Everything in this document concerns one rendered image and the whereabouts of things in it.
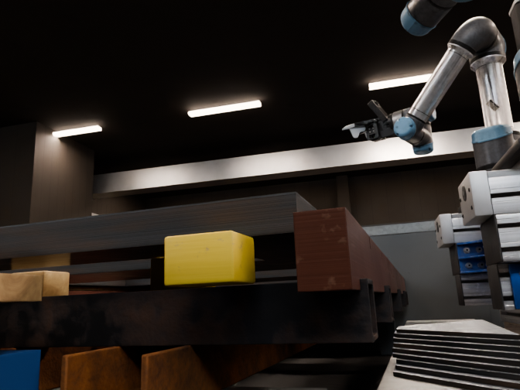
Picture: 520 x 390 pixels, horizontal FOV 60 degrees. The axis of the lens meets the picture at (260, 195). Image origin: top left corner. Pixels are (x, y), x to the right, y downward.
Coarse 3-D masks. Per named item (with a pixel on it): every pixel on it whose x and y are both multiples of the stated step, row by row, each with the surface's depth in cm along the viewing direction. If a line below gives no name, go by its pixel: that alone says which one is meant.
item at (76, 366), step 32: (96, 352) 40; (128, 352) 44; (160, 352) 36; (192, 352) 41; (224, 352) 47; (256, 352) 56; (288, 352) 69; (64, 384) 36; (96, 384) 39; (128, 384) 43; (160, 384) 35; (192, 384) 40; (224, 384) 46
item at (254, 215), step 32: (32, 224) 47; (64, 224) 45; (96, 224) 44; (128, 224) 43; (160, 224) 42; (192, 224) 41; (224, 224) 40; (256, 224) 39; (288, 224) 38; (0, 256) 47; (32, 256) 46; (64, 256) 47; (96, 256) 49; (128, 256) 50; (160, 256) 51; (256, 256) 56; (288, 256) 58
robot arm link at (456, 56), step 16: (480, 16) 154; (464, 32) 151; (480, 32) 150; (496, 32) 153; (448, 48) 156; (464, 48) 151; (480, 48) 153; (448, 64) 154; (432, 80) 156; (448, 80) 155; (432, 96) 156; (416, 112) 158; (432, 112) 159; (400, 128) 159; (416, 128) 159
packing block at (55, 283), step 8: (24, 272) 63; (32, 272) 62; (40, 272) 62; (48, 272) 62; (56, 272) 64; (64, 272) 65; (48, 280) 62; (56, 280) 64; (64, 280) 65; (48, 288) 62; (56, 288) 64; (64, 288) 65
